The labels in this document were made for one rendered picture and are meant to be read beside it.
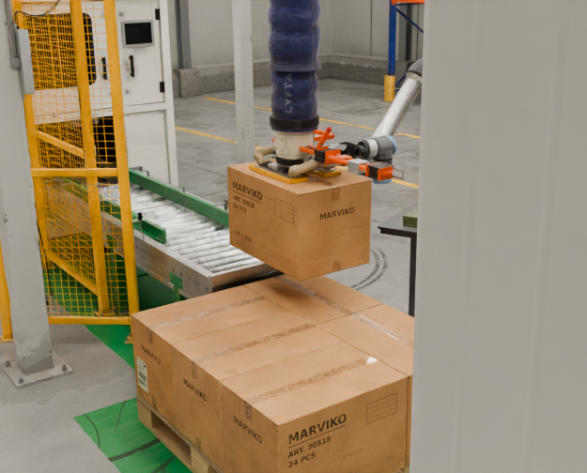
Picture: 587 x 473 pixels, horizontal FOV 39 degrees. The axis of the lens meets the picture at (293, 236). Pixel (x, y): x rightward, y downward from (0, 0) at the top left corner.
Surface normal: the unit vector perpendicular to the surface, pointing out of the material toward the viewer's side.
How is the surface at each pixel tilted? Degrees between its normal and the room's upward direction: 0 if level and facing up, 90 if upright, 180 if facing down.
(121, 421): 0
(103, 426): 0
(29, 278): 90
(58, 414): 0
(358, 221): 91
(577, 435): 90
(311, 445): 90
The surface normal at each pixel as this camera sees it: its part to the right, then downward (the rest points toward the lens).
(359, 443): 0.58, 0.25
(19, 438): -0.02, -0.95
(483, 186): -0.82, 0.19
